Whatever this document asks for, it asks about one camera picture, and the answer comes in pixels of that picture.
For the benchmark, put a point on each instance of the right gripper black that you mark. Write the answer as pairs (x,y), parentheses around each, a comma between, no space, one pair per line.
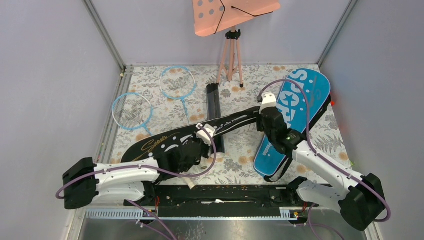
(259,127)

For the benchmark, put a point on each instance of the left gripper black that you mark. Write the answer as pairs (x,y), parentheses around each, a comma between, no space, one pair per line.
(207,148)

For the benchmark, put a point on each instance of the black sport racket bag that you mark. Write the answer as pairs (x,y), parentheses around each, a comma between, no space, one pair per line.
(162,147)

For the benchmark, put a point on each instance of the blue racket bag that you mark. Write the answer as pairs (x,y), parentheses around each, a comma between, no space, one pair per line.
(290,102)

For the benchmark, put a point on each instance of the black shuttlecock tube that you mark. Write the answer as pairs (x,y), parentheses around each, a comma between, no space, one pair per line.
(214,112)

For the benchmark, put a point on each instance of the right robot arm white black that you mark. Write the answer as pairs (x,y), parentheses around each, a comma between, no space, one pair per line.
(358,198)

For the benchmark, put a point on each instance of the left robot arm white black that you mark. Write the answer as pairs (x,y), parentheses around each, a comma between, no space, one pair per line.
(87,182)

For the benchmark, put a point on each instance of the blue racket lower left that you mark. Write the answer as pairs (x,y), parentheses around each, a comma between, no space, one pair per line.
(133,112)

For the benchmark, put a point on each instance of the blue racket white grip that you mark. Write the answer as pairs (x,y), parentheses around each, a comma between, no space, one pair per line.
(179,87)

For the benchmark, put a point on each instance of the pink music stand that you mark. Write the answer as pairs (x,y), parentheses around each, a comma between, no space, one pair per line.
(213,16)

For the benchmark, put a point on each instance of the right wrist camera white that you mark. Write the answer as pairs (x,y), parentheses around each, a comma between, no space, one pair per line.
(268,100)

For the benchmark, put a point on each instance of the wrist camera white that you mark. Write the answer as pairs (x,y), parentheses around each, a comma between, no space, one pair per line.
(206,133)
(268,100)

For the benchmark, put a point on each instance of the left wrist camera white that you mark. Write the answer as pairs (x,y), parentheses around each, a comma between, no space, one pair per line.
(206,133)

